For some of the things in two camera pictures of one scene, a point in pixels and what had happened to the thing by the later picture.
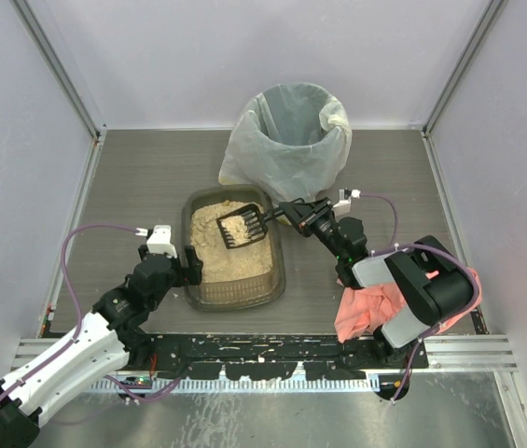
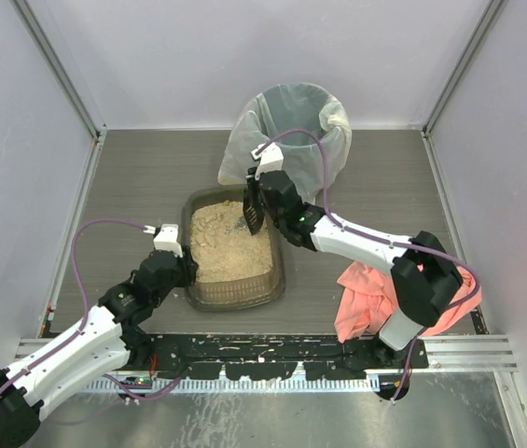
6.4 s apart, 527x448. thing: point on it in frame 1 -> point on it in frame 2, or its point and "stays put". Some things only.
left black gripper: (187, 269) stays put
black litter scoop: (245, 224) -> (253, 208)
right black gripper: (304, 217) -> (258, 188)
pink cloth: (366, 307) stays put
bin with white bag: (291, 141) stays put
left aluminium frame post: (58, 66) stays put
